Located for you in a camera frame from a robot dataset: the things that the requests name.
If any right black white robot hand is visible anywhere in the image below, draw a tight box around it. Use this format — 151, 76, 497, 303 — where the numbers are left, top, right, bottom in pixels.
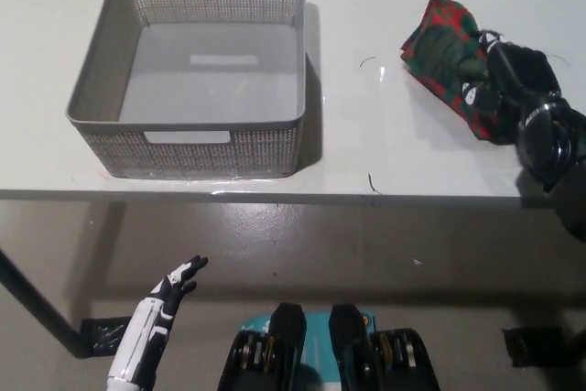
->
461, 29, 563, 113

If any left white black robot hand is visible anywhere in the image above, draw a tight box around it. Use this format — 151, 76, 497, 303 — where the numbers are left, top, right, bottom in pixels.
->
107, 255, 210, 386

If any red green coffee bean bag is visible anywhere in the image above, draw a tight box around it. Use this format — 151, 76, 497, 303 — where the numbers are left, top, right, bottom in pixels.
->
399, 0, 521, 145

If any black metal table leg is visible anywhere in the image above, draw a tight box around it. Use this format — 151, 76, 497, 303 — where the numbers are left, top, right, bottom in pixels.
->
0, 247, 91, 358

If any grey perforated plastic basket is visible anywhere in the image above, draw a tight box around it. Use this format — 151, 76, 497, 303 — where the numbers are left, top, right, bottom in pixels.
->
66, 0, 307, 180

